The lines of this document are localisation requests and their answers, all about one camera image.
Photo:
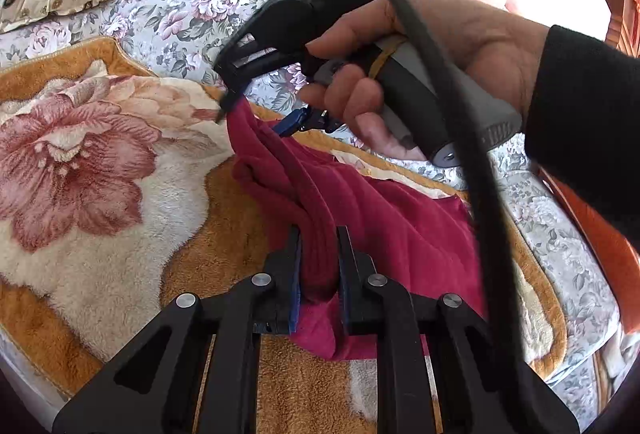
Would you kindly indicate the dark red sweater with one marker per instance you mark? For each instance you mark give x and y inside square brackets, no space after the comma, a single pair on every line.
[390,224]

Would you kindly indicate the person's right hand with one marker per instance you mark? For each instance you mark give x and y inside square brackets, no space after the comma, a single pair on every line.
[460,28]

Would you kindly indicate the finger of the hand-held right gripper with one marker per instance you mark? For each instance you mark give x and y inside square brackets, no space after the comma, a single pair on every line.
[226,103]
[292,123]

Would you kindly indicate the tan plush flower blanket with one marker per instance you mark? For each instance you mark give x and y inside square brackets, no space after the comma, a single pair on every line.
[100,194]

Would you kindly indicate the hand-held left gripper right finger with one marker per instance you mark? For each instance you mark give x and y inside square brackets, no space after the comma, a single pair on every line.
[344,284]

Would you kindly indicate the orange cushion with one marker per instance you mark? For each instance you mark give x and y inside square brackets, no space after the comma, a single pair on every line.
[600,239]

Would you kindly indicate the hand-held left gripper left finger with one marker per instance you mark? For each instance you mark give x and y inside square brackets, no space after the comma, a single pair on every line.
[296,284]

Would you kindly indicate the person's right forearm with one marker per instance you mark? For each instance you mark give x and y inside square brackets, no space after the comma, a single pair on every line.
[585,113]

